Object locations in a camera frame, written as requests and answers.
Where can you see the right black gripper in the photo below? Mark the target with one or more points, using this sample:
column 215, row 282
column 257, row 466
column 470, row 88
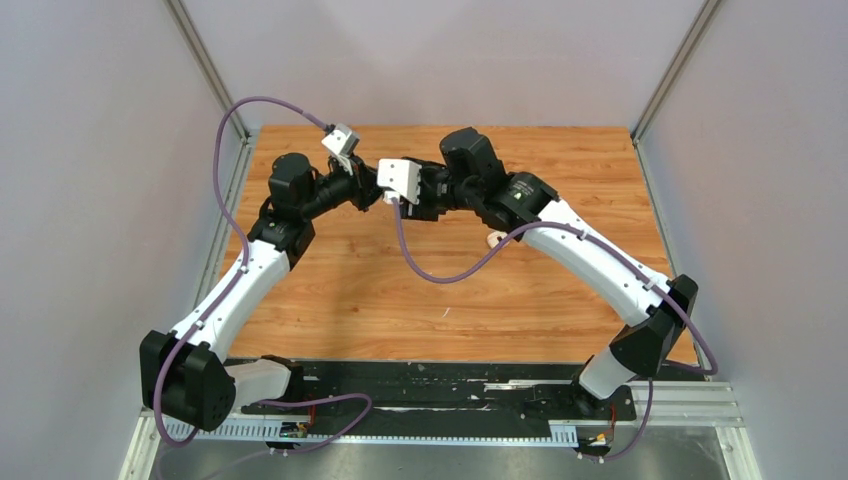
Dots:
column 424, row 208

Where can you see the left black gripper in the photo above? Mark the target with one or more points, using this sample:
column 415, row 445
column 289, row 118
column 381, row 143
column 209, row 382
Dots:
column 363, row 183

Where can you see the white earbud charging case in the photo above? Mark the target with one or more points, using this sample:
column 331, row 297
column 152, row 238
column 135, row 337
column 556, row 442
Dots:
column 497, row 240

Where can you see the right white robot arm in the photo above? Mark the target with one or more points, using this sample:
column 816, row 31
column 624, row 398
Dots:
column 653, row 308

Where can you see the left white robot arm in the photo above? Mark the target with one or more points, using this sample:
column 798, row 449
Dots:
column 183, row 372

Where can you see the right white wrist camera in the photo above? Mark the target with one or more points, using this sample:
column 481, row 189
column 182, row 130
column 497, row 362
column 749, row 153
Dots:
column 399, row 179

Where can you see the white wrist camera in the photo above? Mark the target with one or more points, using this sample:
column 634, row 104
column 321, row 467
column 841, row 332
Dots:
column 340, row 140
column 399, row 179

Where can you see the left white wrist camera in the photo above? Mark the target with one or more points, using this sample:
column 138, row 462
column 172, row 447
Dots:
column 340, row 140

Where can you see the left aluminium frame post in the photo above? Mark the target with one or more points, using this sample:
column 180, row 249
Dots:
column 191, row 36

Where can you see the aluminium frame post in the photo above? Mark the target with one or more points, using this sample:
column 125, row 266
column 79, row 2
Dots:
column 685, row 50
column 191, row 36

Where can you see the white slotted cable duct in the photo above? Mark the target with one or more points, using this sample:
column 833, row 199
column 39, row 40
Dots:
column 279, row 431

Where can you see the right aluminium frame post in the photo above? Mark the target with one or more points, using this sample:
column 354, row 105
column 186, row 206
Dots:
column 685, row 50

